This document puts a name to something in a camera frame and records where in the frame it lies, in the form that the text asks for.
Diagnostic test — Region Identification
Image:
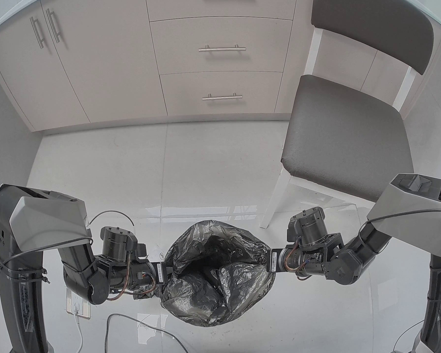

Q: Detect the white cable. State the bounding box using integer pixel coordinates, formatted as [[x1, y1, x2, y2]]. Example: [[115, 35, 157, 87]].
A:
[[72, 302, 85, 353]]

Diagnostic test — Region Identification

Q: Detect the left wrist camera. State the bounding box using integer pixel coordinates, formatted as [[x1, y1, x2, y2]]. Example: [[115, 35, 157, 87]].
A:
[[132, 241, 148, 262]]

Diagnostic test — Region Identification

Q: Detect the black cable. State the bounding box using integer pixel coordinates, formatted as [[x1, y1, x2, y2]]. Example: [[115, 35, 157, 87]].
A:
[[89, 209, 136, 228], [105, 313, 194, 353]]

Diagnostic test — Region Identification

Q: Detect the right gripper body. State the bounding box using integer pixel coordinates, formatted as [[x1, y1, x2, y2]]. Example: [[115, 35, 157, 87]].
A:
[[266, 247, 311, 276]]

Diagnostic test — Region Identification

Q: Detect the grey and white chair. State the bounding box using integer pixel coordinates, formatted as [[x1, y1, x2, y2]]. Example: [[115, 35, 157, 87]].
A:
[[259, 0, 435, 229]]

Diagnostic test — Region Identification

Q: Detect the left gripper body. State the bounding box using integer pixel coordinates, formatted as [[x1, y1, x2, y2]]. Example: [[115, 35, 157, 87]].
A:
[[130, 259, 168, 290]]

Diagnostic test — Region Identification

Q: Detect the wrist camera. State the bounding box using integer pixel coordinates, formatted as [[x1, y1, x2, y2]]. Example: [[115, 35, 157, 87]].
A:
[[132, 241, 148, 262], [287, 217, 299, 249]]

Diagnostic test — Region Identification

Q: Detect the beige cabinet with drawers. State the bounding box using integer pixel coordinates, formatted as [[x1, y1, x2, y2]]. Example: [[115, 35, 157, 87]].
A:
[[0, 0, 318, 136]]

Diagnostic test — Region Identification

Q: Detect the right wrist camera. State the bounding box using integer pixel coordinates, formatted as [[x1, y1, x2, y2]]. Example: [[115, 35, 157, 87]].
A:
[[287, 217, 299, 249]]

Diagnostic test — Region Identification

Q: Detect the black plastic bag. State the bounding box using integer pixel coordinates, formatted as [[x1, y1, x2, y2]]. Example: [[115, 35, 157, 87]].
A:
[[159, 219, 277, 327]]

